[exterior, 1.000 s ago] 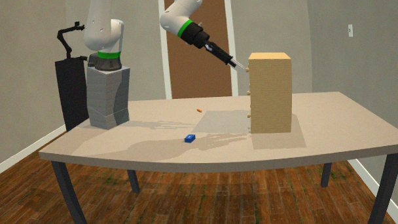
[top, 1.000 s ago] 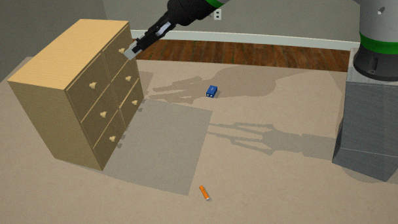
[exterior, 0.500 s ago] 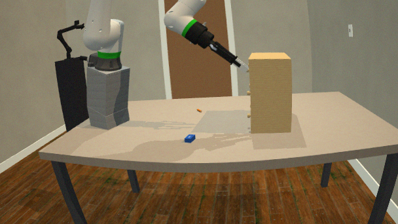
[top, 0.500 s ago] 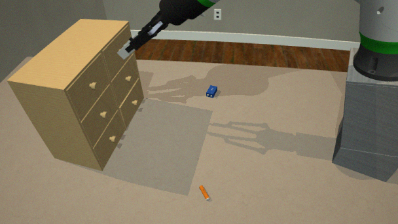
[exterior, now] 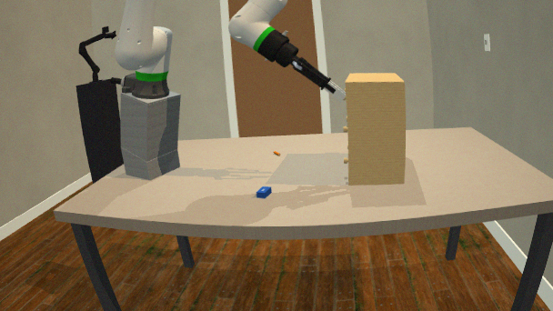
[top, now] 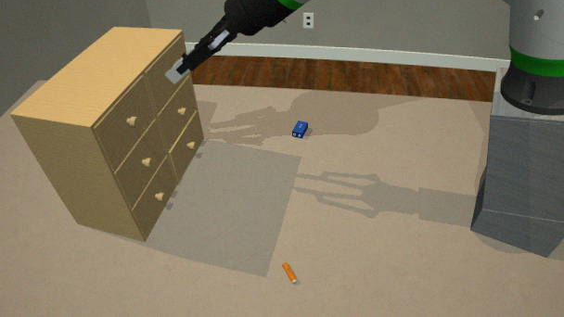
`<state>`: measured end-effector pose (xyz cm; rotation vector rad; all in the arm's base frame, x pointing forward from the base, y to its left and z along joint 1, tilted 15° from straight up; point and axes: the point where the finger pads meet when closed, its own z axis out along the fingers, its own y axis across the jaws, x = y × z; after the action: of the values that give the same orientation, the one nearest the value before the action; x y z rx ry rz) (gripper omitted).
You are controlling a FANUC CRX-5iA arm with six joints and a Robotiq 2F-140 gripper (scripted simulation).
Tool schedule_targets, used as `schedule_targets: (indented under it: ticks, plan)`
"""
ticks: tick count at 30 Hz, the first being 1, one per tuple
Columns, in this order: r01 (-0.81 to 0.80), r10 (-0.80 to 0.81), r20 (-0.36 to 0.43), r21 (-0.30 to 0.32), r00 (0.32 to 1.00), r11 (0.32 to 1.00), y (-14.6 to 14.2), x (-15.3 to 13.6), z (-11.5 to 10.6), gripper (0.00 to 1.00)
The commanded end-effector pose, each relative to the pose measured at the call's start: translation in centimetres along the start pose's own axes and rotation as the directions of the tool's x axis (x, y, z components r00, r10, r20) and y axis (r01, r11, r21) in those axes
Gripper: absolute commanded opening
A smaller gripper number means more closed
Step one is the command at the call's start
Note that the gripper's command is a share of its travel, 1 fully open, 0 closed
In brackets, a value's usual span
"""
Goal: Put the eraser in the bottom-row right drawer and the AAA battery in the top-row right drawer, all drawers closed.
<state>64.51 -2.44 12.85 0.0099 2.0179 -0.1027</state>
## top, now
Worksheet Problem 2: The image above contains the small tan wooden chest of drawers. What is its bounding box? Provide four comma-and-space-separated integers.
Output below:
10, 27, 199, 242

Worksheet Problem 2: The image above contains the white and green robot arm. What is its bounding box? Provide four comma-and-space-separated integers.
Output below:
239, 0, 564, 116

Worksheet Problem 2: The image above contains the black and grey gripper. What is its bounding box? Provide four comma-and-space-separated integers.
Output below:
165, 0, 264, 84

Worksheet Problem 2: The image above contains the brown wooden drawer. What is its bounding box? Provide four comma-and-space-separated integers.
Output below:
158, 77, 196, 149
145, 37, 185, 112
169, 111, 203, 181
94, 76, 155, 170
132, 156, 176, 237
114, 119, 166, 207

